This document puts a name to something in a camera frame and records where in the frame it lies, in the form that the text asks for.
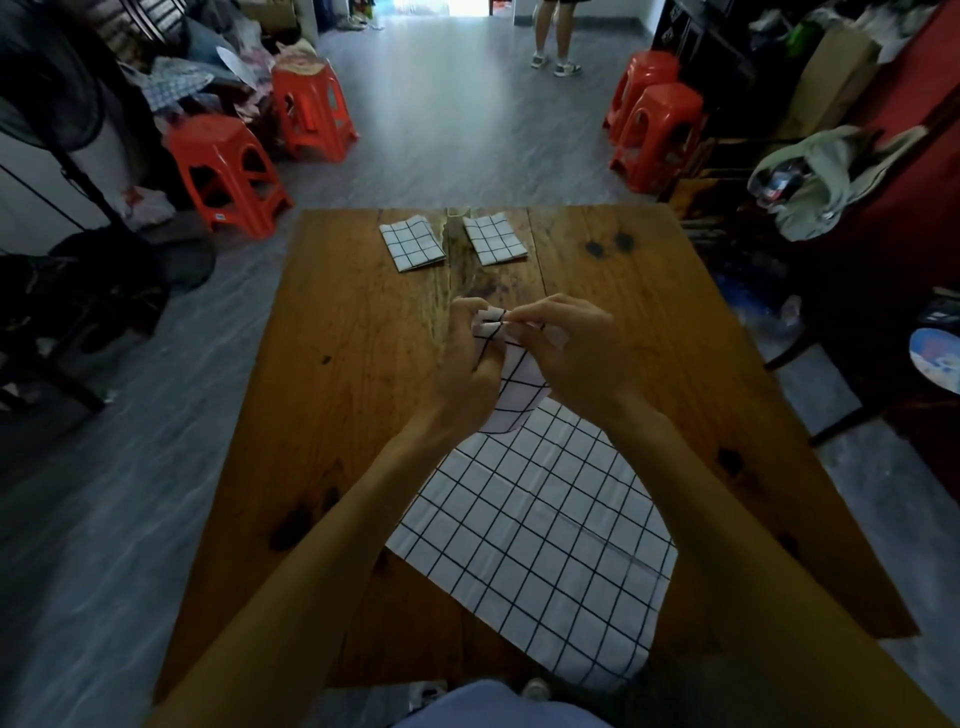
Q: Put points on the person's right hand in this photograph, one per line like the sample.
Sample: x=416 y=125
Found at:
x=589 y=360

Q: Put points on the person's left hand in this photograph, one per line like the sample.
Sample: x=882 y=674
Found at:
x=461 y=390

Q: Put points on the person's right thumb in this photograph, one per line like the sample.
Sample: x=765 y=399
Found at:
x=534 y=334

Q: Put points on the person's left fingers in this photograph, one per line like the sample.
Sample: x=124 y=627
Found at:
x=469 y=313

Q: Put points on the large white grid cloth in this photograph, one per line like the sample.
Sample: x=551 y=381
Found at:
x=540 y=540

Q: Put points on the person's left forearm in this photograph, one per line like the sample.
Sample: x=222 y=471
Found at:
x=315 y=570

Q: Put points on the person's right forearm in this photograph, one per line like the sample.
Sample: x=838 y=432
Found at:
x=757 y=577

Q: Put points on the folded white grid cloth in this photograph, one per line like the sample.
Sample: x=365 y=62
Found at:
x=411 y=244
x=495 y=240

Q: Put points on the red plastic stool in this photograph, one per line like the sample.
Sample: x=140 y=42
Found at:
x=637 y=79
x=311 y=112
x=660 y=135
x=225 y=172

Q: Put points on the grey-green fabric bag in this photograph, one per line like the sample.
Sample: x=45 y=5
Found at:
x=821 y=180

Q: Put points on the dark wooden chair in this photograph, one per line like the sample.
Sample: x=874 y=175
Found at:
x=870 y=352

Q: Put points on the white plastic bag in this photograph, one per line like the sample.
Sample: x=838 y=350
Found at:
x=146 y=206

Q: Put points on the blue checkered cloth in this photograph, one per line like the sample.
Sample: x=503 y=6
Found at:
x=176 y=82

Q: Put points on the person's light blue clothing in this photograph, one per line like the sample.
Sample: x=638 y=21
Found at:
x=495 y=709

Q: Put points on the brown paper bag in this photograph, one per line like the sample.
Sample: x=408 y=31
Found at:
x=829 y=82

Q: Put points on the black standing fan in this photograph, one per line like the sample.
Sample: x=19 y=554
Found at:
x=60 y=105

